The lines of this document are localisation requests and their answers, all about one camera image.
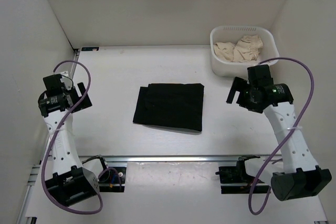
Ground black trousers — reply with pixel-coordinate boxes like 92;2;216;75
133;83;204;132

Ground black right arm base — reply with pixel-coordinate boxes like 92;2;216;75
215;155;260;194

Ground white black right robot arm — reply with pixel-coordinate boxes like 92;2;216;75
226;65;332;201

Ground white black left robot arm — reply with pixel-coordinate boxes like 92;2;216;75
38;71;110;207

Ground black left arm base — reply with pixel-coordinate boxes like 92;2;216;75
82;155;127;193

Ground beige trousers in basket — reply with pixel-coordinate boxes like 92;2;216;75
214;35;264;62

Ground white plastic basket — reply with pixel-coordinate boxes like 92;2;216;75
210;26;279;78

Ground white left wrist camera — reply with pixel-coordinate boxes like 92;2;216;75
59;71;74;90

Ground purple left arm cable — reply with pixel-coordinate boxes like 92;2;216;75
41;60;122;214

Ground aluminium frame rail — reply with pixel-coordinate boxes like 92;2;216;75
14;48;81;223

